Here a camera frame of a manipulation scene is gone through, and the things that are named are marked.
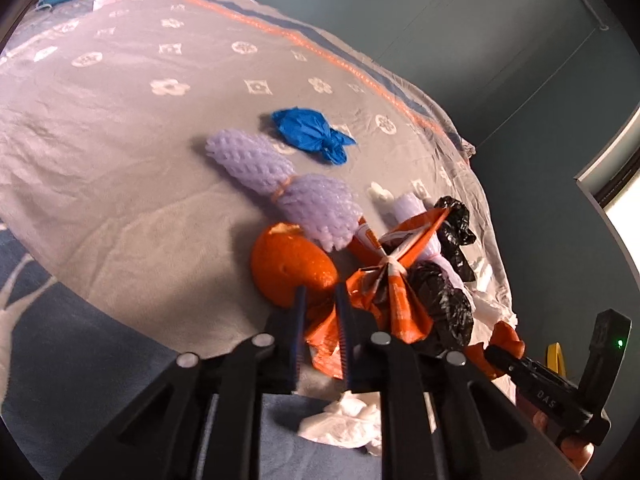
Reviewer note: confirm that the orange and white plastic bag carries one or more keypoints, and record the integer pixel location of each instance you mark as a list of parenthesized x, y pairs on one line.
[(400, 310)]

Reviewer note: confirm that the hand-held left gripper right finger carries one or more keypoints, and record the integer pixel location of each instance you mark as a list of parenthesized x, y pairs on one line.
[(343, 340)]

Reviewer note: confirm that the large purple foam fruit net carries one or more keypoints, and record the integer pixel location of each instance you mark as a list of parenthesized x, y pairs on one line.
[(250, 160)]

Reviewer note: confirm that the person's right hand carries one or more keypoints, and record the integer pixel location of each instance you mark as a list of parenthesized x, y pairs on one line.
[(575, 455)]

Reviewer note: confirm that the grey floral bed sheet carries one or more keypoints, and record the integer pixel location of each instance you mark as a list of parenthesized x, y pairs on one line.
[(125, 160)]

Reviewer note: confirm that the yellow curved strip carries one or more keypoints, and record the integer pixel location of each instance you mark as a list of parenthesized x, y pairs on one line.
[(556, 355)]

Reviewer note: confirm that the crumpled white tissue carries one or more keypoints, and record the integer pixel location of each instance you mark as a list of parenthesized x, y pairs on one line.
[(340, 420), (487, 310)]

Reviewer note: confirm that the white window frame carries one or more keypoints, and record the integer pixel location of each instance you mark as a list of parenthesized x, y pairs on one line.
[(607, 170)]

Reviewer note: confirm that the crumpled blue plastic bag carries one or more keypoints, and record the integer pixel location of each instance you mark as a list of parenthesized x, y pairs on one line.
[(305, 127)]

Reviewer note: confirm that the orange fruit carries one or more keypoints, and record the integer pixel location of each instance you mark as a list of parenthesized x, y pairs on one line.
[(285, 265)]

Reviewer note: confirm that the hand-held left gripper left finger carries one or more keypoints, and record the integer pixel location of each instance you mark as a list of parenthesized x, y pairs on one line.
[(299, 332)]

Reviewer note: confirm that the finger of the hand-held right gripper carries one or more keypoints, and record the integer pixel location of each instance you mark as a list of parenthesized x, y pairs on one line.
[(530, 377)]

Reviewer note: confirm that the black plastic bag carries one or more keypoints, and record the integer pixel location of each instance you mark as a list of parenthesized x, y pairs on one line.
[(445, 310)]

